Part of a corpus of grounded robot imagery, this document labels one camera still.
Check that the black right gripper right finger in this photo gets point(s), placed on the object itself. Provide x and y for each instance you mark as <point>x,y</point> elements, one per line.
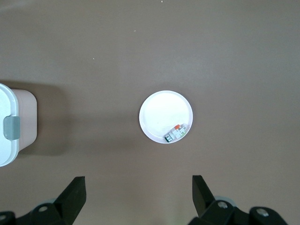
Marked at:
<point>202,199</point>

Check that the pink storage box white lid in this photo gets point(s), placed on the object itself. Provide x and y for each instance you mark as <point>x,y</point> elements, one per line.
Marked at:
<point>23,122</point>

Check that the white round plate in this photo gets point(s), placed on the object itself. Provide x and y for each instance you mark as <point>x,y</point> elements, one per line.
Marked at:
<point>161,110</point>

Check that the brown table mat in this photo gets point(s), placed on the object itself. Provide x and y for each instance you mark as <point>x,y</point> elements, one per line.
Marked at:
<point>150,47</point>

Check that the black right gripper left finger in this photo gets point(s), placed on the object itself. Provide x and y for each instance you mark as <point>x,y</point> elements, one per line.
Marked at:
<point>70,199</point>

